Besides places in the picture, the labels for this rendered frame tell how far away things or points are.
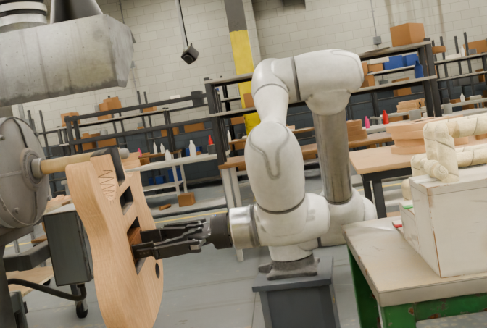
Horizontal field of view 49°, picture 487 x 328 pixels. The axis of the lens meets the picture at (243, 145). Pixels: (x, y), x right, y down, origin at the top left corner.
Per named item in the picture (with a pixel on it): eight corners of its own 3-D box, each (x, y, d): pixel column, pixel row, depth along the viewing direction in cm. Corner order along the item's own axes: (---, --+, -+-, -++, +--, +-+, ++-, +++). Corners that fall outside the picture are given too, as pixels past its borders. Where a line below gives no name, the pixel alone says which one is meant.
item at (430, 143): (432, 178, 105) (425, 131, 105) (427, 176, 109) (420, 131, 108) (448, 175, 105) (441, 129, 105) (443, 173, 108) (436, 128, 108)
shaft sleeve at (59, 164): (41, 158, 120) (48, 164, 123) (39, 169, 118) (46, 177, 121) (117, 144, 119) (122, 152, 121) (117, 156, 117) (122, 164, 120)
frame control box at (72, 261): (-1, 324, 138) (-20, 227, 137) (36, 295, 159) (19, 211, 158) (89, 310, 136) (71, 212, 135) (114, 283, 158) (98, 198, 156)
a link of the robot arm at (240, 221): (260, 236, 118) (234, 240, 119) (253, 198, 117) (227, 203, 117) (260, 253, 110) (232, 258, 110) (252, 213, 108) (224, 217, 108)
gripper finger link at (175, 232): (201, 225, 114) (204, 222, 115) (157, 226, 119) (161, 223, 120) (204, 242, 115) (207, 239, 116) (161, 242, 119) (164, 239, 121)
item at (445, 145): (444, 183, 97) (436, 133, 97) (439, 181, 100) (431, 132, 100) (461, 181, 97) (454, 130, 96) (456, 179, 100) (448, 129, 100)
